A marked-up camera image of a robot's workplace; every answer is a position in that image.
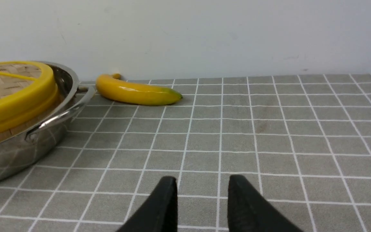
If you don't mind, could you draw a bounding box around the woven bamboo steamer lid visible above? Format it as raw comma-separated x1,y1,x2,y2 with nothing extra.
0,61,55,127

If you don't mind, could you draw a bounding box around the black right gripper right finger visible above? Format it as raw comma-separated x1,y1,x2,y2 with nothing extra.
228,175,302,232

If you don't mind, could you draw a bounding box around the bamboo steamer basket yellow rim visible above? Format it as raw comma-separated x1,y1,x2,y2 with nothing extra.
0,88,61,142

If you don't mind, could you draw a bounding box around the grey checked tablecloth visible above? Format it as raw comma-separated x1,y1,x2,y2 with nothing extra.
0,74,371,232

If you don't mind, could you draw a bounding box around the yellow banana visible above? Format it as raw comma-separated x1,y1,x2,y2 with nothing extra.
95,73,183,106

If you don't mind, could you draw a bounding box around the stainless steel pot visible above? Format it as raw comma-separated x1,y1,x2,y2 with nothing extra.
0,62,95,181

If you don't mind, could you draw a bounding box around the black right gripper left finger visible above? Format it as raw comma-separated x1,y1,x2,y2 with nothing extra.
118,176,178,232

